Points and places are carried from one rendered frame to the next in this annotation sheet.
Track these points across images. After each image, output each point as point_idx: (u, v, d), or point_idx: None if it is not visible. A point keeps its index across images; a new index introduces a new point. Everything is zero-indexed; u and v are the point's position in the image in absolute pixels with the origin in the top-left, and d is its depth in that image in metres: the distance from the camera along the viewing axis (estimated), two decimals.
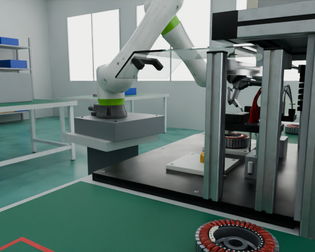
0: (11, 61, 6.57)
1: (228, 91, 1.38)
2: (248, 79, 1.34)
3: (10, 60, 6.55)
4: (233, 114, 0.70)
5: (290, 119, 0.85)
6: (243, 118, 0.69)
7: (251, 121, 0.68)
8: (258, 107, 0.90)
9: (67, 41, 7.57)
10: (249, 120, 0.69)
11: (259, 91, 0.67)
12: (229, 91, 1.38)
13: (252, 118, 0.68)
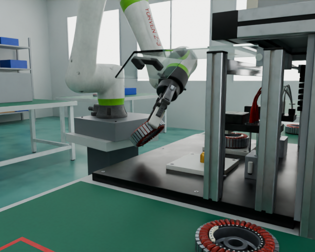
0: (11, 61, 6.57)
1: None
2: (160, 95, 0.92)
3: (10, 60, 6.55)
4: (233, 114, 0.70)
5: (290, 119, 0.85)
6: (243, 118, 0.69)
7: (251, 121, 0.68)
8: (258, 107, 0.90)
9: (67, 41, 7.57)
10: (249, 120, 0.69)
11: (259, 91, 0.67)
12: None
13: (252, 118, 0.68)
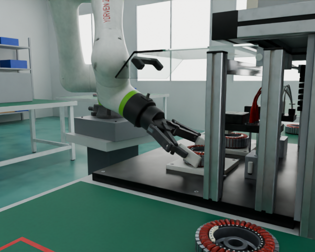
0: (11, 61, 6.57)
1: (151, 131, 0.79)
2: (175, 123, 0.86)
3: (10, 60, 6.55)
4: (233, 114, 0.70)
5: (290, 119, 0.85)
6: (243, 118, 0.69)
7: (251, 121, 0.68)
8: (258, 107, 0.90)
9: None
10: (249, 120, 0.69)
11: (259, 91, 0.67)
12: (153, 132, 0.78)
13: (252, 118, 0.68)
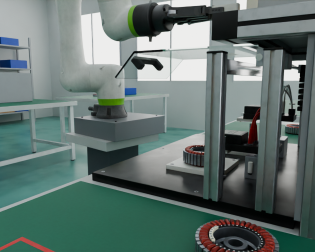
0: (11, 61, 6.57)
1: None
2: (181, 21, 0.79)
3: (10, 60, 6.55)
4: (232, 135, 0.70)
5: (290, 119, 0.85)
6: (242, 139, 0.70)
7: (250, 141, 0.69)
8: (258, 107, 0.90)
9: None
10: (248, 140, 0.69)
11: (258, 113, 0.68)
12: None
13: (251, 139, 0.69)
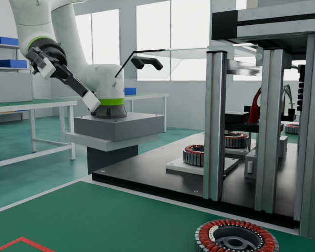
0: (11, 61, 6.57)
1: None
2: None
3: (10, 60, 6.55)
4: (233, 114, 0.70)
5: (290, 119, 0.85)
6: (243, 118, 0.69)
7: (251, 121, 0.68)
8: (258, 107, 0.90)
9: None
10: (249, 120, 0.69)
11: (259, 91, 0.67)
12: None
13: (252, 118, 0.68)
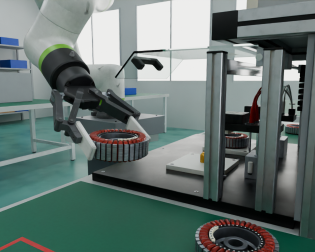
0: (11, 61, 6.57)
1: (113, 96, 0.65)
2: None
3: (10, 60, 6.55)
4: (233, 114, 0.70)
5: (290, 119, 0.85)
6: (243, 118, 0.69)
7: (251, 121, 0.68)
8: (258, 107, 0.90)
9: None
10: (249, 120, 0.69)
11: (259, 91, 0.67)
12: (113, 98, 0.64)
13: (252, 118, 0.68)
